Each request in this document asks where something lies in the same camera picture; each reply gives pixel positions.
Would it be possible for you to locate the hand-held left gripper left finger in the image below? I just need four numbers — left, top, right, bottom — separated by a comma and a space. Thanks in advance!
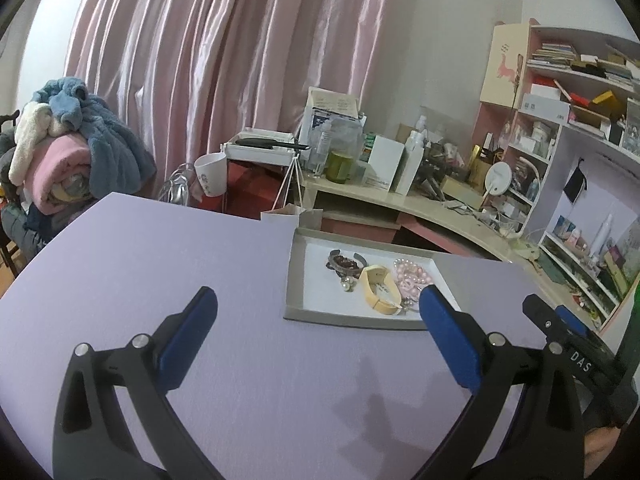
52, 286, 226, 480

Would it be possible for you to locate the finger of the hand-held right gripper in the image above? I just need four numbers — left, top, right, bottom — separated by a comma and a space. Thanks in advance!
554, 305, 591, 338
522, 294, 568, 343

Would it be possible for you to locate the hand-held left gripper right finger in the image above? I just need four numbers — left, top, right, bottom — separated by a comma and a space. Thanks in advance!
419, 284, 586, 480

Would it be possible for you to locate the grey rimmed jewelry tray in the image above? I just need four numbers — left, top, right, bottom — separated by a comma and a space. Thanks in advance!
283, 227, 463, 332

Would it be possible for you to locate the person's right hand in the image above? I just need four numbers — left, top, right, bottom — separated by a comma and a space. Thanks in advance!
585, 425, 626, 466

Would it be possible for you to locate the white power strip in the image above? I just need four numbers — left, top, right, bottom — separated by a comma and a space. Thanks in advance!
510, 237, 543, 261

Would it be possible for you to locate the white spray bottle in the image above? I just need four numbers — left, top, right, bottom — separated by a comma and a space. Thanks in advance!
590, 214, 613, 261

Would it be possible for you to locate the pink drawer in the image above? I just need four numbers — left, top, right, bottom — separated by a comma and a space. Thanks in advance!
320, 210, 401, 243

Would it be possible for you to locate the round white mirror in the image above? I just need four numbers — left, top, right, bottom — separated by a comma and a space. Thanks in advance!
484, 162, 513, 211

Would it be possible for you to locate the cream flat box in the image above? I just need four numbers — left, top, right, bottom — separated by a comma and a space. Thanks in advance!
439, 175, 487, 209

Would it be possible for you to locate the silver plastic bag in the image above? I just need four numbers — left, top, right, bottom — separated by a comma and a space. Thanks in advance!
159, 162, 193, 206

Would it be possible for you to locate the white paper bag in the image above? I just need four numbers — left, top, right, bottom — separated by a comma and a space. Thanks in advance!
260, 155, 325, 233

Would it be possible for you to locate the cream curved desk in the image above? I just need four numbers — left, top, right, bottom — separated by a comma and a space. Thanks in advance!
302, 177, 616, 331

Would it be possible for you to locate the gold box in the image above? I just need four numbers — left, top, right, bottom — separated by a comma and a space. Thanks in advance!
467, 145, 493, 186

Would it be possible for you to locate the white cup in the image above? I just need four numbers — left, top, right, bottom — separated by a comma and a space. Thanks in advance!
194, 152, 228, 198

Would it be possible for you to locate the red storage box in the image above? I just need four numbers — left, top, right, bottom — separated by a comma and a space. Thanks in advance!
222, 157, 291, 221

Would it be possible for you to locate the pile of makeup tools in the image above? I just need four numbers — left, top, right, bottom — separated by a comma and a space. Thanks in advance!
422, 140, 471, 196

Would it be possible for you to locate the white cosmetics box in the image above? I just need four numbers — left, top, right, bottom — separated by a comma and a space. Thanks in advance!
364, 135, 406, 192

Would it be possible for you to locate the white flat box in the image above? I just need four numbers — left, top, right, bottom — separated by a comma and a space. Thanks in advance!
221, 132, 296, 166

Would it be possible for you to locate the green glass jar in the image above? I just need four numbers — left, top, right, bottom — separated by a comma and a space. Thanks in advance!
326, 151, 355, 184

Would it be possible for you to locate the black long tool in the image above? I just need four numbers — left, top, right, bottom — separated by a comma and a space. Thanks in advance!
235, 137, 311, 152

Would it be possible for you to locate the pink blanket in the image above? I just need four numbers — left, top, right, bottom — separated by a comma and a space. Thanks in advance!
25, 137, 98, 211

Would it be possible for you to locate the pile of folded clothes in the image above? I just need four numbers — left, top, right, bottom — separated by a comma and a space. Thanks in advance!
32, 77, 156, 196

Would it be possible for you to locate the clear spray bottle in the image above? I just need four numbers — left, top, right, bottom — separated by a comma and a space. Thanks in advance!
312, 120, 333, 177

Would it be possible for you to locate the pink white shelf unit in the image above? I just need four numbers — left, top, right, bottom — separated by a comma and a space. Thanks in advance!
480, 19, 640, 333

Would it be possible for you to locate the cream towel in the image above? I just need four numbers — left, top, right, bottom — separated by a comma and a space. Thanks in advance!
10, 102, 53, 186

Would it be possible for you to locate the stack of books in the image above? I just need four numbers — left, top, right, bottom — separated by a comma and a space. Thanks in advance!
527, 42, 581, 68

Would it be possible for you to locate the pink curtain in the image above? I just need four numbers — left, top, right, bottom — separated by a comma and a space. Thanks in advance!
62, 0, 396, 196

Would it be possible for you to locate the pink bead necklace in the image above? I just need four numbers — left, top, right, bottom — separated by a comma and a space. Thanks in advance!
392, 257, 433, 311

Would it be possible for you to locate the cream yellow cuff bracelet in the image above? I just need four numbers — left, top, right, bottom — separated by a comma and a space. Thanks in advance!
359, 266, 403, 317

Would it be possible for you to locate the black drawstring pouch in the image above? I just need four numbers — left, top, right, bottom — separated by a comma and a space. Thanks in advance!
562, 159, 588, 206

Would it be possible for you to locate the dark brown beaded bracelet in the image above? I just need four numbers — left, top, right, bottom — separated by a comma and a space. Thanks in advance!
326, 249, 370, 275

